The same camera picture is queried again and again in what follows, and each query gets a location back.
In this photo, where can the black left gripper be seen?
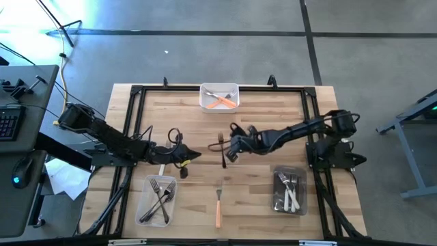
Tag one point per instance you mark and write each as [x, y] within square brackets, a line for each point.
[165, 155]

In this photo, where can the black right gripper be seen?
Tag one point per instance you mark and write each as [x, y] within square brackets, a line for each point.
[251, 143]

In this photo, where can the clear plastic bin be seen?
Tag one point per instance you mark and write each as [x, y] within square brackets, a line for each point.
[143, 191]

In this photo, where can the dark grey translucent bin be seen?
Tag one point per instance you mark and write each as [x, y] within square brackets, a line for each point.
[278, 205]

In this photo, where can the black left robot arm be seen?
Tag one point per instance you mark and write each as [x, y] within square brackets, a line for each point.
[112, 140]

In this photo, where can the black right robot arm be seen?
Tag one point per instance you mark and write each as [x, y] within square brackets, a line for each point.
[297, 131]

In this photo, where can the white plastic bin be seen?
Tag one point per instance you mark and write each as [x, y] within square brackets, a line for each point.
[222, 110]

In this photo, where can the dark table clamp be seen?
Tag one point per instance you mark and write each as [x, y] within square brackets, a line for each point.
[165, 82]
[272, 82]

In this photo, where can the white paper sheet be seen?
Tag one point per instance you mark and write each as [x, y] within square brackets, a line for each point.
[68, 181]

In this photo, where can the black desk support beam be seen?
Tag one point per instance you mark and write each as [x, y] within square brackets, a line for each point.
[61, 152]

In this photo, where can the grey desk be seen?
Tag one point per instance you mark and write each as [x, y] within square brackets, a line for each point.
[37, 95]

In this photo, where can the black computer mouse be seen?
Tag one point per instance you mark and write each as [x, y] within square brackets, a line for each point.
[22, 171]

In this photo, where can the black keyboard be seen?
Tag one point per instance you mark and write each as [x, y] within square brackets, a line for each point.
[10, 123]

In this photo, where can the dark grey desk surface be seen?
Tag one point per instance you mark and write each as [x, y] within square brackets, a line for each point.
[13, 212]

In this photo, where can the blue grey metal table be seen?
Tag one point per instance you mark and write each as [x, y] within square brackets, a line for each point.
[423, 192]

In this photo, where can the black metal table frame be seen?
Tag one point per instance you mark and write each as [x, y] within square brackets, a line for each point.
[177, 88]

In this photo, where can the silver metal bracket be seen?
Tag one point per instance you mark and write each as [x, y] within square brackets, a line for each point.
[317, 243]
[126, 242]

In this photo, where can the black desk clamp mount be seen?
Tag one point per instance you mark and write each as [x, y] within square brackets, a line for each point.
[17, 90]

